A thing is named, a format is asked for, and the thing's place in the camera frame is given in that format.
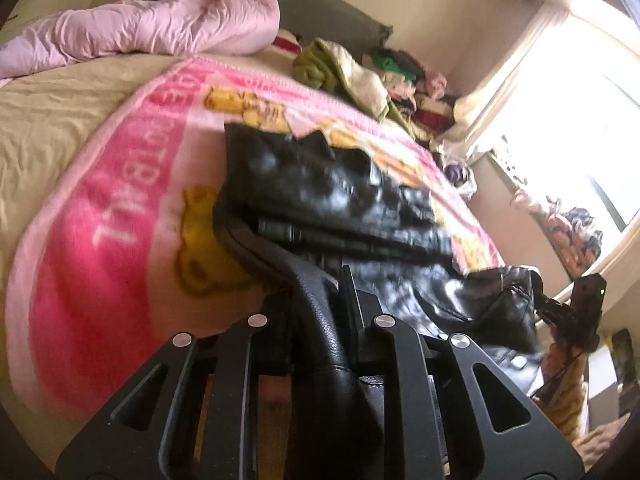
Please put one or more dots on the pink cartoon bear blanket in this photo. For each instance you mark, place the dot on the pink cartoon bear blanket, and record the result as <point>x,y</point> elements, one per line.
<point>118,259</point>

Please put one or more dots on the pile of folded clothes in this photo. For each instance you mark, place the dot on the pile of folded clothes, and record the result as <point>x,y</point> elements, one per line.
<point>419,94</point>

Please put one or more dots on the cream window curtain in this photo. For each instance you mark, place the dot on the cream window curtain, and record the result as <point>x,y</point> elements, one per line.
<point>490,71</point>

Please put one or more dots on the black leather jacket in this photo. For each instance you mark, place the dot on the black leather jacket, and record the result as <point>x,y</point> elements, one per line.
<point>295,211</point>

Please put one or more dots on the red striped pillow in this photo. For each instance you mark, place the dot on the red striped pillow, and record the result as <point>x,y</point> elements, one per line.
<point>287,42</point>

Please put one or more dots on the lilac quilted duvet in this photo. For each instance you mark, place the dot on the lilac quilted duvet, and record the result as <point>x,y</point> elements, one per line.
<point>160,27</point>

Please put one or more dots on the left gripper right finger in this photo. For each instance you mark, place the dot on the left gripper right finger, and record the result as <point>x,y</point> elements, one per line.
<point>440,408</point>

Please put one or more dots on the grey upholstered headboard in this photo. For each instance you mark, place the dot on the grey upholstered headboard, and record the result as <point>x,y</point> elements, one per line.
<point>334,20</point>

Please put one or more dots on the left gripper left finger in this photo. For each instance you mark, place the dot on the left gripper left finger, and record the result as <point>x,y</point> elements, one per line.
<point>218,407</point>

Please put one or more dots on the clothes on window sill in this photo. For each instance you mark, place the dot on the clothes on window sill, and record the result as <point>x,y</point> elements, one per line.
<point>572,233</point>

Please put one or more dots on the right hand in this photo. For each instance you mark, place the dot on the right hand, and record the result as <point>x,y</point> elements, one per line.
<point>562,396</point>

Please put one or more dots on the bag of clothes by bed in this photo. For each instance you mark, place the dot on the bag of clothes by bed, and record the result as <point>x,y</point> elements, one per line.
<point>459,174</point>

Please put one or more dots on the beige bed sheet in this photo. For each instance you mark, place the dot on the beige bed sheet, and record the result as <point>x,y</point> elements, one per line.
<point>46,119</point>

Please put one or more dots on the green and cream fleece blanket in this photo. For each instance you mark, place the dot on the green and cream fleece blanket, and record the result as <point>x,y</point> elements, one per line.
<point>329,67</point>

